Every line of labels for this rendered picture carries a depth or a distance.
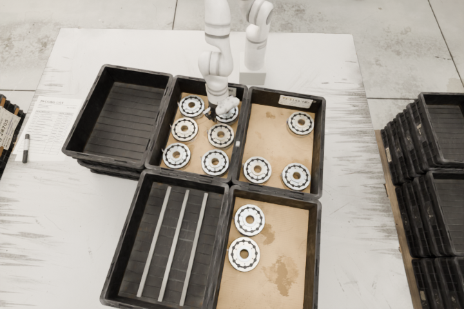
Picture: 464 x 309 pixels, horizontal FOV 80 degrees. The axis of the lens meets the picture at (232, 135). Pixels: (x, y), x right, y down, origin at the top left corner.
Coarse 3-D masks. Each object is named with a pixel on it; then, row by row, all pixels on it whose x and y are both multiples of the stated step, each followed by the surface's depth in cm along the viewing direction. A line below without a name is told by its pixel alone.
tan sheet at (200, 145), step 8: (184, 96) 118; (200, 96) 118; (208, 104) 116; (240, 104) 116; (176, 120) 113; (200, 120) 113; (208, 120) 113; (200, 128) 111; (208, 128) 111; (232, 128) 111; (200, 136) 110; (168, 144) 108; (184, 144) 108; (192, 144) 108; (200, 144) 108; (208, 144) 108; (192, 152) 107; (200, 152) 107; (224, 152) 107; (192, 160) 105; (200, 160) 105; (192, 168) 104; (200, 168) 104; (224, 176) 103
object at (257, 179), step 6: (246, 162) 102; (252, 162) 102; (258, 162) 102; (264, 162) 102; (246, 168) 101; (264, 168) 101; (270, 168) 101; (246, 174) 100; (252, 174) 100; (264, 174) 100; (270, 174) 100; (252, 180) 99; (258, 180) 99; (264, 180) 99
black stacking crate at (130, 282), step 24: (144, 192) 95; (192, 192) 100; (216, 192) 100; (144, 216) 96; (168, 216) 96; (192, 216) 96; (216, 216) 97; (144, 240) 93; (168, 240) 93; (192, 240) 93; (120, 264) 84; (144, 264) 90; (120, 288) 87; (144, 288) 87; (168, 288) 87; (192, 288) 87
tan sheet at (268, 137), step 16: (256, 112) 114; (272, 112) 114; (288, 112) 115; (256, 128) 111; (272, 128) 111; (256, 144) 108; (272, 144) 108; (288, 144) 108; (304, 144) 108; (272, 160) 105; (288, 160) 105; (304, 160) 106; (240, 176) 103; (272, 176) 103
